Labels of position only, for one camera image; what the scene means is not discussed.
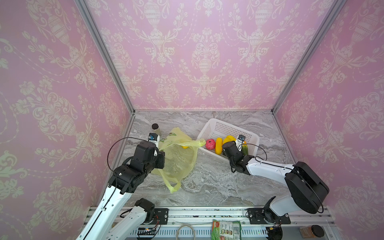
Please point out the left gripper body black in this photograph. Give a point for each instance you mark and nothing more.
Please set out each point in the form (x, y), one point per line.
(150, 166)

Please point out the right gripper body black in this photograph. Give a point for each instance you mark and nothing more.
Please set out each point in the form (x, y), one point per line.
(229, 149)

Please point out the yellow green corn toy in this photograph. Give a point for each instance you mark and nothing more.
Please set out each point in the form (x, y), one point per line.
(245, 149)

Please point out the yellow banana toy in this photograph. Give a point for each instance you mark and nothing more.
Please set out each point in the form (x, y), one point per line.
(219, 146)

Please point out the yellow-green plastic bag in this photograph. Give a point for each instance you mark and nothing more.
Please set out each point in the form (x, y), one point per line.
(179, 162)

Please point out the yellow corn cob toy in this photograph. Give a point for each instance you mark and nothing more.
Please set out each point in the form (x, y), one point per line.
(229, 139)

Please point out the pink dragon fruit toy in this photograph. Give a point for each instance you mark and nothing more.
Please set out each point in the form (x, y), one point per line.
(210, 144)

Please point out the white plastic basket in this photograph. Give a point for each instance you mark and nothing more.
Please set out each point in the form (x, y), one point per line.
(215, 128)

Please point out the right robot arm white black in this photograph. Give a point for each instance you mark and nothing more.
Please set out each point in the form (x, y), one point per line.
(307, 191)

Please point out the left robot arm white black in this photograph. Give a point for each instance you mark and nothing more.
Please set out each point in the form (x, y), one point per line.
(124, 181)

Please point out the small bottle black cap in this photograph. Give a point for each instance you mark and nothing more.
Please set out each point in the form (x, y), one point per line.
(156, 129)

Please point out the green snack packet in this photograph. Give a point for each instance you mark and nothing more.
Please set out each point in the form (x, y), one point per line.
(224, 230)

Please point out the small circuit board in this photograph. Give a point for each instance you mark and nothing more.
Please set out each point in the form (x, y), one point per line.
(146, 231)

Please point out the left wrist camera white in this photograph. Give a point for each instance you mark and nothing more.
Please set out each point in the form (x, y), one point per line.
(154, 138)

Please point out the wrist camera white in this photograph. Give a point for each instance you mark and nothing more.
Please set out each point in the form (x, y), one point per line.
(154, 138)
(240, 142)

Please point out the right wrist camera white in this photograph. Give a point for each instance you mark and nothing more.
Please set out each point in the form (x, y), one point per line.
(240, 142)

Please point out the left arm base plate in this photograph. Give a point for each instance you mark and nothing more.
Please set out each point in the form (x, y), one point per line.
(160, 217)

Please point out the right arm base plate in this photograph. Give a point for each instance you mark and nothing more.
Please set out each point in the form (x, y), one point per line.
(256, 217)

